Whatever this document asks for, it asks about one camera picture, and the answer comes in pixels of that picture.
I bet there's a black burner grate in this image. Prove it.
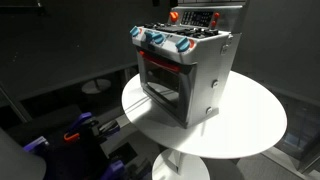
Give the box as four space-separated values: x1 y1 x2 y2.
144 21 220 39

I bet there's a round grey pedestal base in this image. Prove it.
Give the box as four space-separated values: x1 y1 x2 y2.
81 78 112 95

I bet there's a white round pedestal table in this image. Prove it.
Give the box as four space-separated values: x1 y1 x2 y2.
121 70 288 180

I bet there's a white rounded cover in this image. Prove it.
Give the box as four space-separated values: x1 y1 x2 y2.
0 127 47 180

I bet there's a silver toy stove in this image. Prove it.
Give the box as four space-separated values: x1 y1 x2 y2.
129 4 244 130

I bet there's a purple clamp with orange tip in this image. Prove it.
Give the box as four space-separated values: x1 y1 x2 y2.
63 111 94 143

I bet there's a black spring clamp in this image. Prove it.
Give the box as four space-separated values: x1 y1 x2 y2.
97 119 121 138

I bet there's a red oven door handle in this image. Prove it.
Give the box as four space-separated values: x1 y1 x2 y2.
138 50 183 74

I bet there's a blue stove knob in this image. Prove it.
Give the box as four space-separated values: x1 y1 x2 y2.
152 33 166 46
129 25 141 38
175 36 191 53
144 30 155 42

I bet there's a grey metal frame leg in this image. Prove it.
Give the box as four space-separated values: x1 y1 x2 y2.
0 82 33 124

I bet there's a black keypad panel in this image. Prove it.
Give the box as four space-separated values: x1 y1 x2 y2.
181 10 215 27

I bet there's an orange timer knob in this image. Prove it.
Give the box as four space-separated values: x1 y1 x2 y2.
169 11 180 24

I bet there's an oven door with window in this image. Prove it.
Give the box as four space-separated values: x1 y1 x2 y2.
135 46 198 125

